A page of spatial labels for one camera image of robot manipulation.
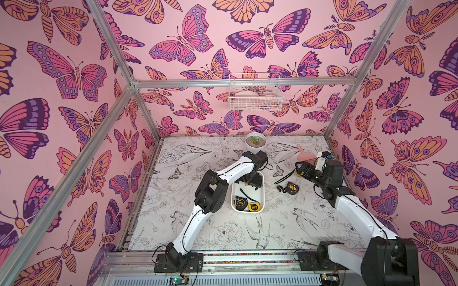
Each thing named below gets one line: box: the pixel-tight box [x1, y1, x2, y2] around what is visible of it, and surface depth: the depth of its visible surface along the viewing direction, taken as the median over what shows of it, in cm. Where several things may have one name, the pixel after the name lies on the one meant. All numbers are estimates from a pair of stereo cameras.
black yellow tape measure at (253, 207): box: [239, 188, 261, 213], surface depth 89 cm
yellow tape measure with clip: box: [276, 181, 299, 191], surface depth 96 cm
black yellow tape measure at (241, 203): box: [233, 195, 249, 211], surface depth 89 cm
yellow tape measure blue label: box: [276, 181, 300, 195], surface depth 95 cm
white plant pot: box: [244, 131, 267, 151], surface depth 105 cm
